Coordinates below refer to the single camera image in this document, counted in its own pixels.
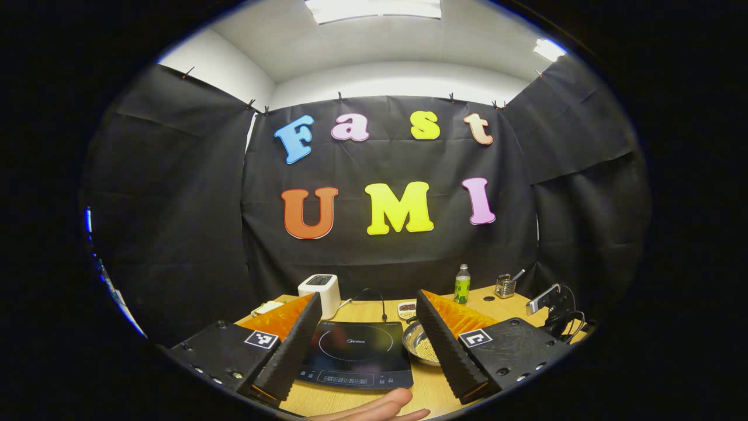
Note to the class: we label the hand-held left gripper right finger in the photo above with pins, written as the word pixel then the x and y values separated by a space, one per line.
pixel 447 351

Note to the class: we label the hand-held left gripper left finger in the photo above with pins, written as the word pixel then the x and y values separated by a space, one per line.
pixel 289 356

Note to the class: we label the stainless steel pot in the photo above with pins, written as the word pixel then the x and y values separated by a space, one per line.
pixel 412 342

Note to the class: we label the black induction cooktop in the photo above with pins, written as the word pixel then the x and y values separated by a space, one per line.
pixel 356 351

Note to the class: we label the pile of yellow soybeans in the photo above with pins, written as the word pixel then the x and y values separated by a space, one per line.
pixel 425 349

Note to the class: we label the white rectangular plate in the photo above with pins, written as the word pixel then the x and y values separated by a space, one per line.
pixel 266 313

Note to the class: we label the sandwich with lettuce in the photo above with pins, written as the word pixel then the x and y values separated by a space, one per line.
pixel 269 307

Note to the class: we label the white divided dish of beans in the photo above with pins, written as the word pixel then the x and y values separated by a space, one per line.
pixel 407 310

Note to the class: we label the green label drink bottle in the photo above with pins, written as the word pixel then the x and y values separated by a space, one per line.
pixel 462 289

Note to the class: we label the white toaster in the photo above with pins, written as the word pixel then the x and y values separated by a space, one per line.
pixel 320 295

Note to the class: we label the metal mesh utensil holder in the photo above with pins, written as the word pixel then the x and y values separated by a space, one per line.
pixel 505 287

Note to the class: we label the metal spoon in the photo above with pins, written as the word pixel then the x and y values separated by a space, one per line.
pixel 518 273

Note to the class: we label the silver device on stand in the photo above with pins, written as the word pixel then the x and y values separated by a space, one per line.
pixel 542 299

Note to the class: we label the small ceiling light panel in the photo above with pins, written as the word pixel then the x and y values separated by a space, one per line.
pixel 549 49

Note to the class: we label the large ceiling light panel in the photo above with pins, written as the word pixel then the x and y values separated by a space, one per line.
pixel 374 10

